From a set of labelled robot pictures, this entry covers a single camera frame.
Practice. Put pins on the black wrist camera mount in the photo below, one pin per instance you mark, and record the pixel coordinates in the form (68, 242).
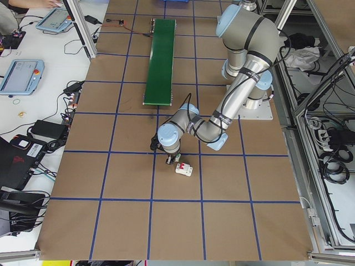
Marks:
(154, 144)

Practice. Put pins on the black electronics board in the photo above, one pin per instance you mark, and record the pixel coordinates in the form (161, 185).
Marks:
(12, 38)

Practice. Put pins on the large black power brick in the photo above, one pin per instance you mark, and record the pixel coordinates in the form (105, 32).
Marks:
(48, 128)

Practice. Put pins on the white square base plate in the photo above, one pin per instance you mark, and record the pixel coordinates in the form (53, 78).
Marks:
(263, 110)

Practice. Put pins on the V-shaped metal bar frame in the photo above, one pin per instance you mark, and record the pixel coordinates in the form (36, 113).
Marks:
(298, 166)

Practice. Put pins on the person bare hand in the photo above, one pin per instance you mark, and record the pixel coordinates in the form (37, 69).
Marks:
(52, 3)

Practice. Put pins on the small black power adapter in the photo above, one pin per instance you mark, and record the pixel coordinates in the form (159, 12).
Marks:
(91, 19)

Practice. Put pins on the person bare forearm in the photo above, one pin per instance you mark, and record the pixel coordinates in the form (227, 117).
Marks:
(37, 2)

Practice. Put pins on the aluminium profile bar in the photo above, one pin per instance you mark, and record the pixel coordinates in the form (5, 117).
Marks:
(331, 256)
(19, 255)

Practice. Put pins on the white cloth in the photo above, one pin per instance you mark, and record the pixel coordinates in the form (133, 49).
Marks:
(303, 56)

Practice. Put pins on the person grey clothing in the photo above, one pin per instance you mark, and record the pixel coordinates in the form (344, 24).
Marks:
(5, 15)

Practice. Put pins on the slanted aluminium profile post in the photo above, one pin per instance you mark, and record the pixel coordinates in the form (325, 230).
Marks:
(80, 30)

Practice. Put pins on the black computer with red logo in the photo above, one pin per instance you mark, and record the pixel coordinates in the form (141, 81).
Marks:
(19, 163)

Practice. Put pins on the white power strip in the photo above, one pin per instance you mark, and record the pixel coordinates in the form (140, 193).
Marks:
(323, 137)

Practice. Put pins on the white red circuit breaker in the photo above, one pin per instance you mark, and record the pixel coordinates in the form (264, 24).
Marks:
(183, 170)

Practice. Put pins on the black power strip with plugs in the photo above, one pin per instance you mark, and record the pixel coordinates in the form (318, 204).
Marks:
(70, 106)

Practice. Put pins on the black stand device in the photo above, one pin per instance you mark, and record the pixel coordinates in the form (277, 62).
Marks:
(20, 206)

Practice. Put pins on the small black sensor module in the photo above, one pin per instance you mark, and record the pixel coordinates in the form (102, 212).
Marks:
(120, 22)

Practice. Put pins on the green conveyor belt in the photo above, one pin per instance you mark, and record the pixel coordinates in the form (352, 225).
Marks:
(159, 66)

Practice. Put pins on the black cloth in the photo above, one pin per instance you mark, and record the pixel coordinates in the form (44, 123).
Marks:
(299, 40)

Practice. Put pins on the blue grey teach pendant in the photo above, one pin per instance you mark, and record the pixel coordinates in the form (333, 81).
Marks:
(19, 76)
(54, 19)

